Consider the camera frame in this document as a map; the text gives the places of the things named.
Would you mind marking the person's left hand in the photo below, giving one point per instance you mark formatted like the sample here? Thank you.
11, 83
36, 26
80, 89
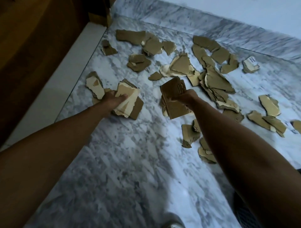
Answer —
113, 101

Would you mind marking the person's right hand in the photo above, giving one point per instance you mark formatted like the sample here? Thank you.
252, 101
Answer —
188, 97

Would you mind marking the torn brown paper handful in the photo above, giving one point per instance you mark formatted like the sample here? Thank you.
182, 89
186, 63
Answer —
129, 98
172, 89

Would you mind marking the brown paper pieces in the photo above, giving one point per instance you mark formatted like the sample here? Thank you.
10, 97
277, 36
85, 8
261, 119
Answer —
181, 64

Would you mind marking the person's right forearm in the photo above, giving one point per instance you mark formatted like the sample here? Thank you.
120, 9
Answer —
254, 164

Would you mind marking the person's left forearm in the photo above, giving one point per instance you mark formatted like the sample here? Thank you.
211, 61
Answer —
40, 164

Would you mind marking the person's right white sandal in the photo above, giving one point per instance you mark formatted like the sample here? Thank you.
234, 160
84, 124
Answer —
174, 222

